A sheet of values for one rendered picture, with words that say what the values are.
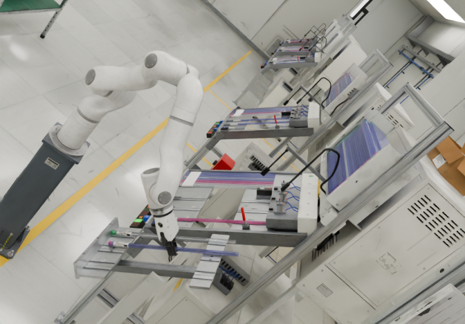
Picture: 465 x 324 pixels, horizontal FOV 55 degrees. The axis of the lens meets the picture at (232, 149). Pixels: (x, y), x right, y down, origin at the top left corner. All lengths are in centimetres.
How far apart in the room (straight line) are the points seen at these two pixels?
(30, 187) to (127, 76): 77
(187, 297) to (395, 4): 911
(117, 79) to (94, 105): 21
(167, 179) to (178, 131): 17
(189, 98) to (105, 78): 48
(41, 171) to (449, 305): 177
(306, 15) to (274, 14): 72
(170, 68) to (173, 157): 33
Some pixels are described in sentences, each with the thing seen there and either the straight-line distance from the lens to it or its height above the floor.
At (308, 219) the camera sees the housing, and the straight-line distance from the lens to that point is 189.
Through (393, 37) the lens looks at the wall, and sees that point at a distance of 1062.
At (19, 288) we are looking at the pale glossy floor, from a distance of 252.
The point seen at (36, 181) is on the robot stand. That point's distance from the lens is 228.
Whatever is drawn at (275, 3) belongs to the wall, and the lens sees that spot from 1052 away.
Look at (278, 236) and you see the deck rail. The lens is 192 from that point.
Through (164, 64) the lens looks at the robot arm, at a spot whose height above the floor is 139.
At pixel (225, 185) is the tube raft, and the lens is 239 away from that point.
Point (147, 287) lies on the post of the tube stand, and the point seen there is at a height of 75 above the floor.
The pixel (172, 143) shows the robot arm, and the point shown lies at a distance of 158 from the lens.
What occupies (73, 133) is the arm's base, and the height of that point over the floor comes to 79.
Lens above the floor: 193
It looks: 21 degrees down
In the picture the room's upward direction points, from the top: 44 degrees clockwise
